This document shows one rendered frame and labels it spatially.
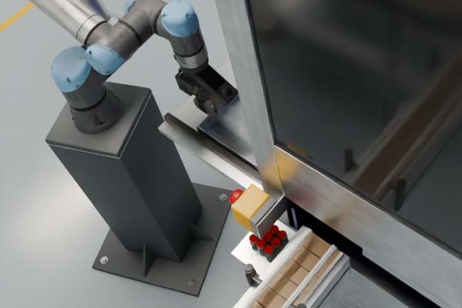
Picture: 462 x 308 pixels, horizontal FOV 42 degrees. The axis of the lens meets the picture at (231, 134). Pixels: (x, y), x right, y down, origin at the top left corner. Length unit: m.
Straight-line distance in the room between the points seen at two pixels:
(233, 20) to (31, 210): 1.99
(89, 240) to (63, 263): 0.14
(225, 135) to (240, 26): 0.69
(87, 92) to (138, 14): 0.40
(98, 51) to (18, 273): 1.49
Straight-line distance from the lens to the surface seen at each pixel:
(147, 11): 1.38
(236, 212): 1.27
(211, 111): 1.53
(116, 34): 1.35
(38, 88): 3.19
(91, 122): 1.77
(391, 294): 1.33
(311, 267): 1.30
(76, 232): 2.61
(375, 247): 1.18
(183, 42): 1.33
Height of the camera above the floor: 2.13
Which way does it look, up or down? 53 degrees down
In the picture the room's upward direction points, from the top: 17 degrees counter-clockwise
